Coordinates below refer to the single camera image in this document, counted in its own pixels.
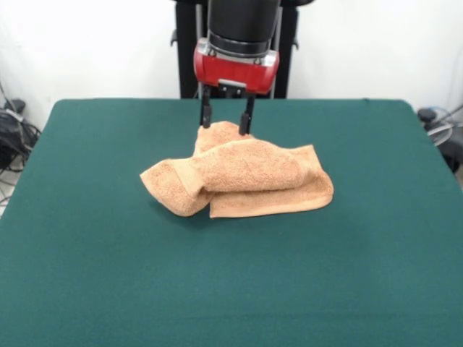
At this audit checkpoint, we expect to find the tangled black cable bundle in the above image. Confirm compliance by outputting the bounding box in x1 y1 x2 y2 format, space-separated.
0 108 43 174

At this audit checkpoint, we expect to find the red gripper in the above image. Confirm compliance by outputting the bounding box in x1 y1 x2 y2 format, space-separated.
192 43 281 137

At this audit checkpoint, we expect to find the dark green table cloth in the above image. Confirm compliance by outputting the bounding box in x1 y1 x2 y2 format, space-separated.
0 98 463 347

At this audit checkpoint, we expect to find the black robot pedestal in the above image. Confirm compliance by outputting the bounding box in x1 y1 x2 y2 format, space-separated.
168 0 301 99

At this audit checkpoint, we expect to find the tan terry towel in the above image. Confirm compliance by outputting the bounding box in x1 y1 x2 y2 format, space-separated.
139 121 334 219

